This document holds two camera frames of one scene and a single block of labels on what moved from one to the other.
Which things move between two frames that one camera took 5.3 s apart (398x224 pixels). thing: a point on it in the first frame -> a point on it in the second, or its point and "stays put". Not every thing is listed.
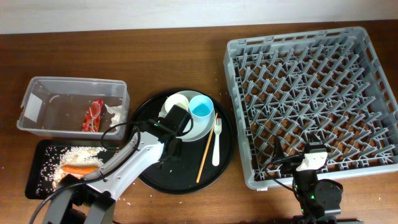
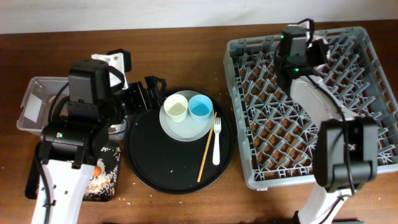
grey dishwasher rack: [328, 88] stays put
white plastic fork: [216, 155] stays put
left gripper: [177, 152] -> [157, 96]
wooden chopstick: [207, 148] stays put
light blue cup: [201, 108] stays put
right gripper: [293, 162] -> [321, 48]
